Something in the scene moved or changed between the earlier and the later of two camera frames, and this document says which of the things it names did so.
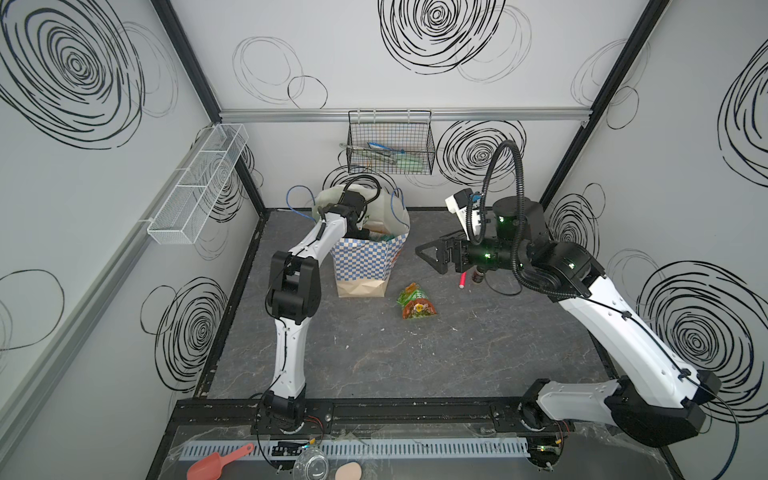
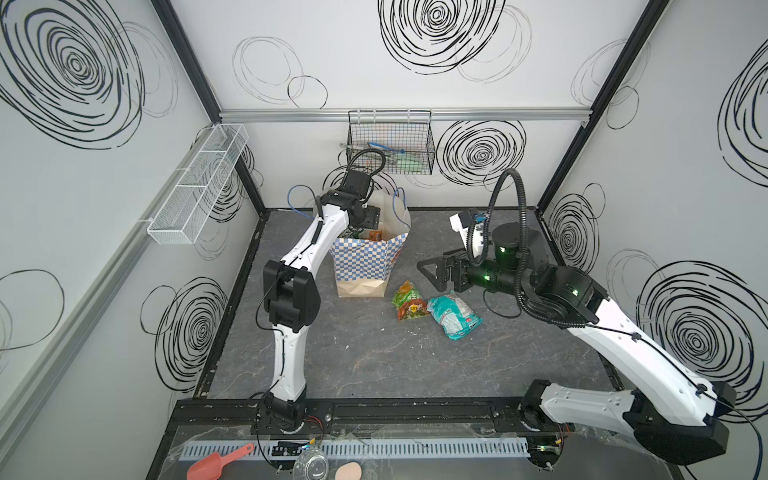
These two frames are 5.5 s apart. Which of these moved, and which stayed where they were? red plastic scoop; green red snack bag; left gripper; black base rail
Moved: left gripper
Stayed: black base rail; red plastic scoop; green red snack bag
